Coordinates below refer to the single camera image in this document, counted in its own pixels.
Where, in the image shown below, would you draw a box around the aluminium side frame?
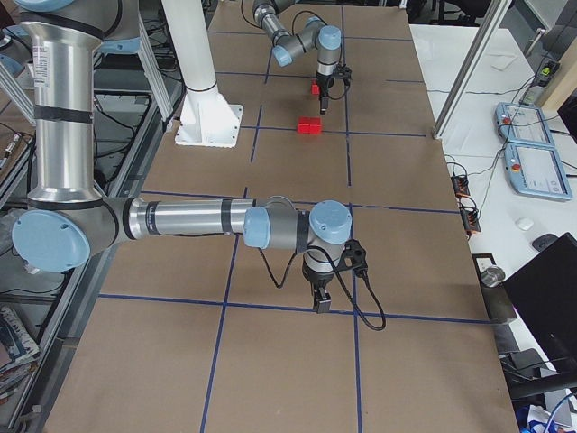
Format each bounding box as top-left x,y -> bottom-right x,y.
1,41 -> 184,432

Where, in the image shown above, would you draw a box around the black laptop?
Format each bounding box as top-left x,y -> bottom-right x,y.
504,233 -> 576,372

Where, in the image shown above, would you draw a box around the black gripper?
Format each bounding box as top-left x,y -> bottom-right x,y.
302,265 -> 334,314
316,76 -> 334,115

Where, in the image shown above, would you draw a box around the orange black connector box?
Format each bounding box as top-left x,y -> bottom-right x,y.
451,174 -> 471,198

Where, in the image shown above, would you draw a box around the lower teach pendant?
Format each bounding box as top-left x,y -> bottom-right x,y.
505,142 -> 573,201

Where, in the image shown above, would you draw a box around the black computer mouse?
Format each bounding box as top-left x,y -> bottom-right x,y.
531,234 -> 558,252

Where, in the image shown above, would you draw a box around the aluminium frame post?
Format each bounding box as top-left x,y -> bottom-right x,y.
432,0 -> 512,139

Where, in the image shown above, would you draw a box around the teach pendant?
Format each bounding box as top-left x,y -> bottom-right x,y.
495,102 -> 554,146
505,142 -> 573,201

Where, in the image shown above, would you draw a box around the upper teach pendant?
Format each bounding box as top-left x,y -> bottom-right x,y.
495,102 -> 554,146

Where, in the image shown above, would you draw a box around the metal cup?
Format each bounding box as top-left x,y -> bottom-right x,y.
480,265 -> 506,288

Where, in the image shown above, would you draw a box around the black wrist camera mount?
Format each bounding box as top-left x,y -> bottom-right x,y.
334,64 -> 352,88

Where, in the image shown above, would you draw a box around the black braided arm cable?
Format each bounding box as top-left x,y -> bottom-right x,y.
290,11 -> 353,101

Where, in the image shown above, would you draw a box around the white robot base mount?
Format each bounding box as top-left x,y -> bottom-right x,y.
162,0 -> 243,148

